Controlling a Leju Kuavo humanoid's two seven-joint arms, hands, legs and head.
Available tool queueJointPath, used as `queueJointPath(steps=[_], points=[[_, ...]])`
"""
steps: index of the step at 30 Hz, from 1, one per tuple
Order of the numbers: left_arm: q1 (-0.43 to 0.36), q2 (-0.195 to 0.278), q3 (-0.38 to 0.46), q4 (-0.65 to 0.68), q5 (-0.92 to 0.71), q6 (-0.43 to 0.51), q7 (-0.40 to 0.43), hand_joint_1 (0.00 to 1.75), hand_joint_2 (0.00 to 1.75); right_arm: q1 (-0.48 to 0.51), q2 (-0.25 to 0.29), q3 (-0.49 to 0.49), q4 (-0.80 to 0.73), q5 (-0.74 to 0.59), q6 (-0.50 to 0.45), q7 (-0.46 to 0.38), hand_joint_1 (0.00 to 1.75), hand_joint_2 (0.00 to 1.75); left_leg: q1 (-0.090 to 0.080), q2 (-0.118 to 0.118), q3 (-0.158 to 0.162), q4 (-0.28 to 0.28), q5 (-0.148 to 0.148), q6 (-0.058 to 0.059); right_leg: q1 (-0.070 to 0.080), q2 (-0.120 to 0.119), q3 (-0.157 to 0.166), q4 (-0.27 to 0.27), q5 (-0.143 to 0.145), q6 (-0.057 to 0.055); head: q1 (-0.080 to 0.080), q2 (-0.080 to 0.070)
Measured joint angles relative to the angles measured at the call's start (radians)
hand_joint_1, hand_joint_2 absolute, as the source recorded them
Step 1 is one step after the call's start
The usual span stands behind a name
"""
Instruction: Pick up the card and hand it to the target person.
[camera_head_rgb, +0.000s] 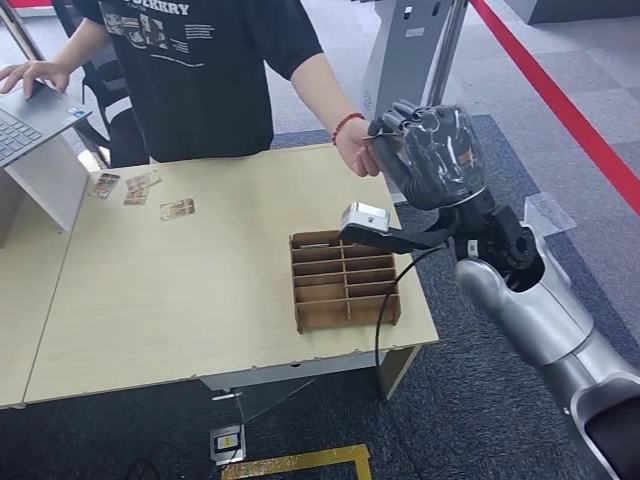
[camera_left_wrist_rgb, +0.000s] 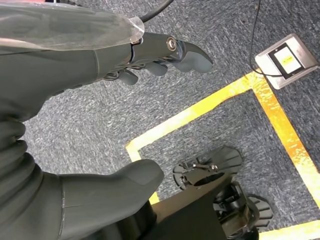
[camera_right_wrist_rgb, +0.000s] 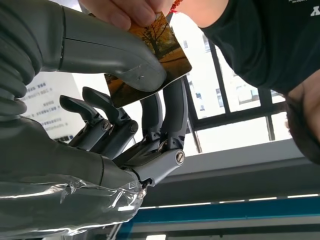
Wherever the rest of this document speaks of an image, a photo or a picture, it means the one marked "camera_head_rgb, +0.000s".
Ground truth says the person's right hand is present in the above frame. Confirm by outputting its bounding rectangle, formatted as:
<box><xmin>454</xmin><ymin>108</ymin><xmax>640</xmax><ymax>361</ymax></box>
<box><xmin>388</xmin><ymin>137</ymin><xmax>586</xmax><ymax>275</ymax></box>
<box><xmin>0</xmin><ymin>59</ymin><xmax>71</xmax><ymax>101</ymax></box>

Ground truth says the person's left hand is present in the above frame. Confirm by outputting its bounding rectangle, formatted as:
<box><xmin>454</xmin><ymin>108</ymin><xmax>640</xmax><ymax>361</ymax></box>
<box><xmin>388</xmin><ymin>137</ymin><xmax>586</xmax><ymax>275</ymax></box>
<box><xmin>334</xmin><ymin>115</ymin><xmax>386</xmax><ymax>179</ymax></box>

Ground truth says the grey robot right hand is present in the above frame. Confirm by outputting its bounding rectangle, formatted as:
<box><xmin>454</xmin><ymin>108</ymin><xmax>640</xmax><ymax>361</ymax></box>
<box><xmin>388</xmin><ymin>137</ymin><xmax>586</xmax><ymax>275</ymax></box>
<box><xmin>367</xmin><ymin>99</ymin><xmax>486</xmax><ymax>212</ymax></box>

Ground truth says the wooden slotted card organizer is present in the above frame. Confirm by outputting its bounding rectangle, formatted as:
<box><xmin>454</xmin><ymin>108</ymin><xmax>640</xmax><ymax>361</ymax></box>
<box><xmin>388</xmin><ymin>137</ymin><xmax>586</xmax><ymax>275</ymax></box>
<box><xmin>288</xmin><ymin>229</ymin><xmax>402</xmax><ymax>335</ymax></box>

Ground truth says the person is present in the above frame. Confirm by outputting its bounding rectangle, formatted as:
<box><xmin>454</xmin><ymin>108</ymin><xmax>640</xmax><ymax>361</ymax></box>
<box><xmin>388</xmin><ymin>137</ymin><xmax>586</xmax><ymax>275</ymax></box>
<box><xmin>0</xmin><ymin>0</ymin><xmax>386</xmax><ymax>179</ymax></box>

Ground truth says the grey laptop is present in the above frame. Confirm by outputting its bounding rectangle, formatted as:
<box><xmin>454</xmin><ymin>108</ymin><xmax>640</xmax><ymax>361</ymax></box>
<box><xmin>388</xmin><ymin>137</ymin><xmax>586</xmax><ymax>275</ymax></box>
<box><xmin>0</xmin><ymin>82</ymin><xmax>93</xmax><ymax>167</ymax></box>

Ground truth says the grey kiosk stand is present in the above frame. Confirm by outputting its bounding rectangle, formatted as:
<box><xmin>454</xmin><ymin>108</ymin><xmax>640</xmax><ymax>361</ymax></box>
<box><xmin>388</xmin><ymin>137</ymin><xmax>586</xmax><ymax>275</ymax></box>
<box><xmin>359</xmin><ymin>0</ymin><xmax>454</xmax><ymax>205</ymax></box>

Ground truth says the white laptop riser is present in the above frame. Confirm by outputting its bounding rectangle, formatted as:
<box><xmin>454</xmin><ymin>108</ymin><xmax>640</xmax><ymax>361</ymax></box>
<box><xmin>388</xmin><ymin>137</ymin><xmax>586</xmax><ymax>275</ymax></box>
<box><xmin>0</xmin><ymin>135</ymin><xmax>90</xmax><ymax>250</ymax></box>

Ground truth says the black office chair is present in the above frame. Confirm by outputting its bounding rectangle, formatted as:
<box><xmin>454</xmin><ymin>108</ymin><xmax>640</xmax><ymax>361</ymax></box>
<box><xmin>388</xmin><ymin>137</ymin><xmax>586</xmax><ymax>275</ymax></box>
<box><xmin>50</xmin><ymin>0</ymin><xmax>151</xmax><ymax>169</ymax></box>

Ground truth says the clear plastic sheet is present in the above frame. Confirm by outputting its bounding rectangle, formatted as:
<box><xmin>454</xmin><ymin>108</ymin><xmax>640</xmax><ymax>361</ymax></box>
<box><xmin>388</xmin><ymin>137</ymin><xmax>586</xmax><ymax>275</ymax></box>
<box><xmin>522</xmin><ymin>192</ymin><xmax>577</xmax><ymax>240</ymax></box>
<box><xmin>212</xmin><ymin>378</ymin><xmax>317</xmax><ymax>425</ymax></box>

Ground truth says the red barrier belt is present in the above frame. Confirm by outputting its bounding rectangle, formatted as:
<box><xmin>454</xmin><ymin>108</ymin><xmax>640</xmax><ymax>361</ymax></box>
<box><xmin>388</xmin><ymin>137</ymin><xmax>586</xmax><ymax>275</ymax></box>
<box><xmin>469</xmin><ymin>0</ymin><xmax>640</xmax><ymax>219</ymax></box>

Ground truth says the grey cabinet base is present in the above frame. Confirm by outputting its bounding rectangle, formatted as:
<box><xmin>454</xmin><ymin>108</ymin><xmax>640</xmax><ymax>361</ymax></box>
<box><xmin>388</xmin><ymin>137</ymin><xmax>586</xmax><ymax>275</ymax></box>
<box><xmin>505</xmin><ymin>0</ymin><xmax>640</xmax><ymax>26</ymax></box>

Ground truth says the pale wooden desk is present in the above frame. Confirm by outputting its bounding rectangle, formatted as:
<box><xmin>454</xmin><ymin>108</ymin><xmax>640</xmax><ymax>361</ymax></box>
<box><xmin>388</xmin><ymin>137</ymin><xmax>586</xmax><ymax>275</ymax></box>
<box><xmin>22</xmin><ymin>142</ymin><xmax>440</xmax><ymax>405</ymax></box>
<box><xmin>0</xmin><ymin>192</ymin><xmax>76</xmax><ymax>409</ymax></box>

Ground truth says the metal floor socket box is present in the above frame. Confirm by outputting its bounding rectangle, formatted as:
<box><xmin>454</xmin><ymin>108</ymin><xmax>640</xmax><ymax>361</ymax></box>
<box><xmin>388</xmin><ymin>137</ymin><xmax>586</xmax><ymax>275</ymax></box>
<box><xmin>210</xmin><ymin>423</ymin><xmax>247</xmax><ymax>467</ymax></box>

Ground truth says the red bead bracelet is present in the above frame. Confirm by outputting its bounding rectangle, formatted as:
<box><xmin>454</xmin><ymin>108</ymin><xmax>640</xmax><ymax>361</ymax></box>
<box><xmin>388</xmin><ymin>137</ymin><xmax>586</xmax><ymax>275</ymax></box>
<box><xmin>331</xmin><ymin>112</ymin><xmax>366</xmax><ymax>147</ymax></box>

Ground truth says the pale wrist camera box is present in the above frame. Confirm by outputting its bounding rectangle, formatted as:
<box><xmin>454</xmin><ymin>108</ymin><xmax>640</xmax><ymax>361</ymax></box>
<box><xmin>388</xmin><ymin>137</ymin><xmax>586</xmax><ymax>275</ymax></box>
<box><xmin>340</xmin><ymin>201</ymin><xmax>451</xmax><ymax>256</ymax></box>

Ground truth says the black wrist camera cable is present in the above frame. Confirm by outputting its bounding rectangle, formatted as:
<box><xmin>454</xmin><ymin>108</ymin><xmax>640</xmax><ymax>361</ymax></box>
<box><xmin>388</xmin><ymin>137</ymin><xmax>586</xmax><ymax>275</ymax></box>
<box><xmin>374</xmin><ymin>246</ymin><xmax>446</xmax><ymax>372</ymax></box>

